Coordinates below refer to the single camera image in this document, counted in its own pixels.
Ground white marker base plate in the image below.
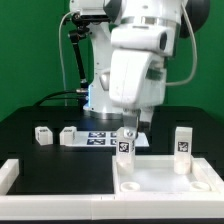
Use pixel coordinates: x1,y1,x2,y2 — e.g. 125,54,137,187
69,131,116,147

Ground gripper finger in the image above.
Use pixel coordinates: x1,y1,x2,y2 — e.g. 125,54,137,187
123,109,139,139

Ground camera on black mount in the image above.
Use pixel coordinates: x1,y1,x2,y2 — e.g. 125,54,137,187
68,12,110,88

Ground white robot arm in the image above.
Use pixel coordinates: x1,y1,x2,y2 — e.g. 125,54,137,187
69,0,210,139

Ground white U-shaped obstacle fence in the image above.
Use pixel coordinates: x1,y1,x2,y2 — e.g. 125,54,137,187
0,159,224,221

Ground black cables at base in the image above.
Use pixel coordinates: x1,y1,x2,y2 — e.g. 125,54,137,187
33,87,89,108

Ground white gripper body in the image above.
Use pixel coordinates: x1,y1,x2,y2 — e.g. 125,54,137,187
109,25,175,110

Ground white cable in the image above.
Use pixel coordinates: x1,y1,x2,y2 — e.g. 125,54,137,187
58,11,75,107

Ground white square tabletop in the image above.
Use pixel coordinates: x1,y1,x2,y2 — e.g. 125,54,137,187
113,155,224,193

